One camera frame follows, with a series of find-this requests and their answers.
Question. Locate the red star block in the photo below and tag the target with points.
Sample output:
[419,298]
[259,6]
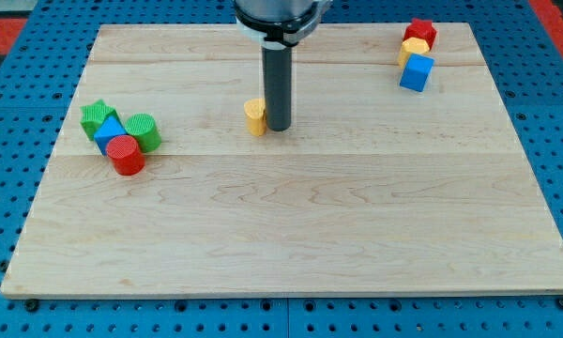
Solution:
[423,29]

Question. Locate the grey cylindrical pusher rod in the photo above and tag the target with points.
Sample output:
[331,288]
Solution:
[277,75]

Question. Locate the yellow hexagon block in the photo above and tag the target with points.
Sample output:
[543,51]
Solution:
[411,46]

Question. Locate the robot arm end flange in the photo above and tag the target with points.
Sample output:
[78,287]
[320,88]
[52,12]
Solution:
[279,24]

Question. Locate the yellow heart block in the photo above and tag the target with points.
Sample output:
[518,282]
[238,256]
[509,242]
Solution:
[255,114]

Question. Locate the green star block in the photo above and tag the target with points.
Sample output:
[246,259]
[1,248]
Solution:
[94,115]

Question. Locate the light wooden board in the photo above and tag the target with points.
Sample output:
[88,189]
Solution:
[374,191]

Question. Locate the green cylinder block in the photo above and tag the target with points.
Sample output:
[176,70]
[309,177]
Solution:
[143,128]

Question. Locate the blue cube block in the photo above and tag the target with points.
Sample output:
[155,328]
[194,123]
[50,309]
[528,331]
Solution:
[416,72]

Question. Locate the red cylinder block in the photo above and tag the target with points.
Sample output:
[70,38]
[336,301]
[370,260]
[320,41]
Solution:
[125,155]

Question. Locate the blue triangle block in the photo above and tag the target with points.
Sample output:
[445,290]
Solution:
[109,129]

